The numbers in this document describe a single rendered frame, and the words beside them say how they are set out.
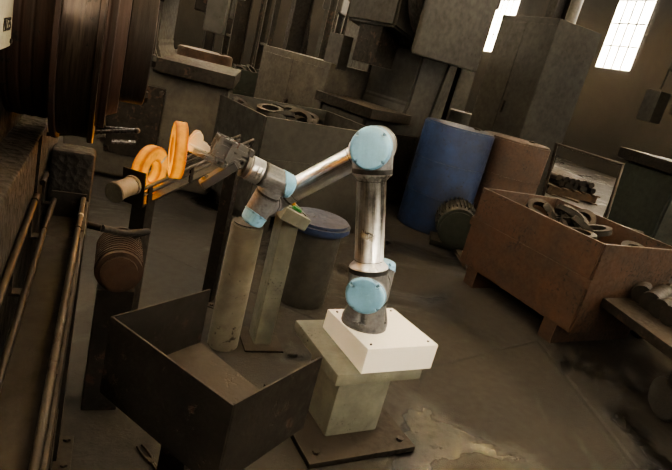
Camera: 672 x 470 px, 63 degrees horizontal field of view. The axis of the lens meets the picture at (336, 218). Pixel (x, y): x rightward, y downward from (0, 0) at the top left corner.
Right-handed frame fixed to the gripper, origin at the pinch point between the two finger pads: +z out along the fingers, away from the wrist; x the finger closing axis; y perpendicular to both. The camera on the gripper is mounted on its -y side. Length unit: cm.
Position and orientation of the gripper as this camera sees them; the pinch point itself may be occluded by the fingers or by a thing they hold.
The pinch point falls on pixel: (179, 143)
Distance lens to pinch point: 158.2
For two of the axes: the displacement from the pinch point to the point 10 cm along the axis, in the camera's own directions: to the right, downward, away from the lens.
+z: -8.1, -3.7, -4.6
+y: 4.7, -8.7, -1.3
